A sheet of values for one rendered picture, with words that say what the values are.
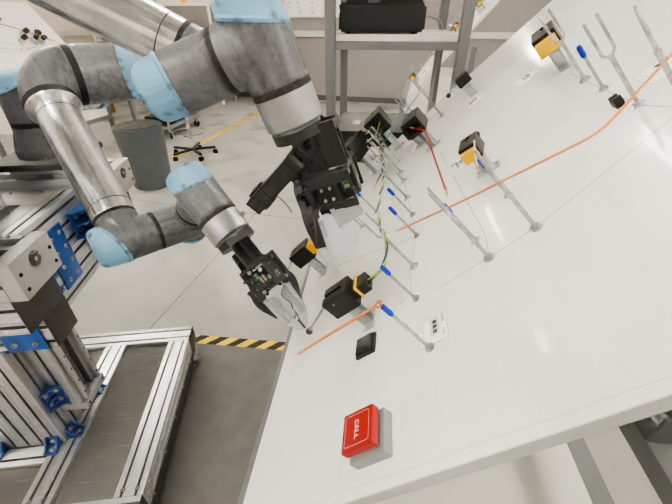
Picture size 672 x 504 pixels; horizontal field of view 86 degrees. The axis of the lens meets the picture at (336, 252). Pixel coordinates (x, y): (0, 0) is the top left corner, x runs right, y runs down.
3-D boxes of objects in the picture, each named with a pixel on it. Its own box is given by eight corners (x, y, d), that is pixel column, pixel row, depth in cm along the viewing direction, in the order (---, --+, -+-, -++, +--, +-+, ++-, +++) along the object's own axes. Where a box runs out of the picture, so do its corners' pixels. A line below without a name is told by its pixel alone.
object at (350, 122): (332, 146, 149) (332, 130, 145) (340, 125, 178) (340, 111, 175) (413, 149, 146) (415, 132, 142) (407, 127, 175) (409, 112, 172)
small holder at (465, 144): (501, 144, 72) (480, 117, 69) (499, 169, 66) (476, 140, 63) (480, 156, 75) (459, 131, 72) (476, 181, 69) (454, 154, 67)
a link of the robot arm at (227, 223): (204, 235, 68) (240, 210, 70) (219, 254, 68) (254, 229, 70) (198, 227, 61) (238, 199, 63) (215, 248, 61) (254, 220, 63)
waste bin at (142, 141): (131, 195, 362) (109, 132, 327) (130, 180, 396) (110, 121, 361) (179, 187, 379) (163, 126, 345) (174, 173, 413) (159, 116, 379)
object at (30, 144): (5, 161, 103) (-13, 126, 98) (35, 146, 116) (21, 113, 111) (61, 159, 105) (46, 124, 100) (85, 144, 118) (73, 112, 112)
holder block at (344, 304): (340, 303, 66) (325, 290, 65) (363, 288, 63) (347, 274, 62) (337, 319, 63) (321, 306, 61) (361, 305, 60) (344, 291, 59)
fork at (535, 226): (545, 227, 48) (483, 150, 43) (532, 234, 48) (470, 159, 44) (540, 220, 49) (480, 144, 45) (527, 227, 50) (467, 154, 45)
